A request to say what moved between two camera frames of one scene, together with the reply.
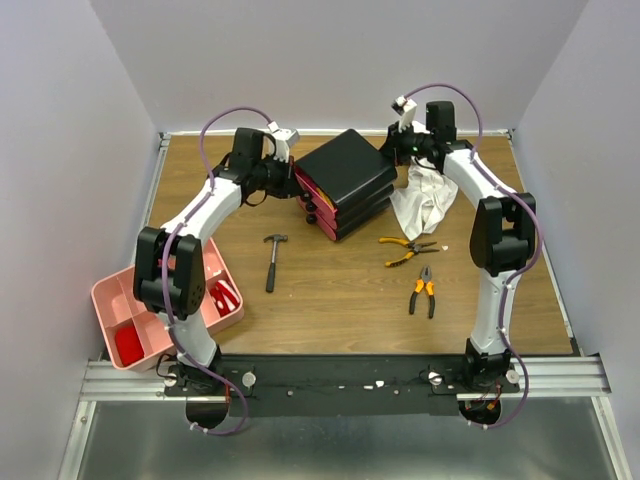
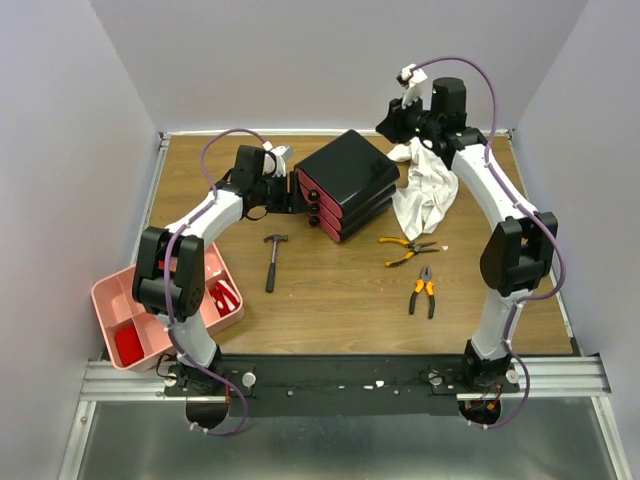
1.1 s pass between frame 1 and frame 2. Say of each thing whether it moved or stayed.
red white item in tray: stayed
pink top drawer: moved
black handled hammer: stayed
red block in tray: stayed
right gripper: moved
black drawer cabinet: stayed
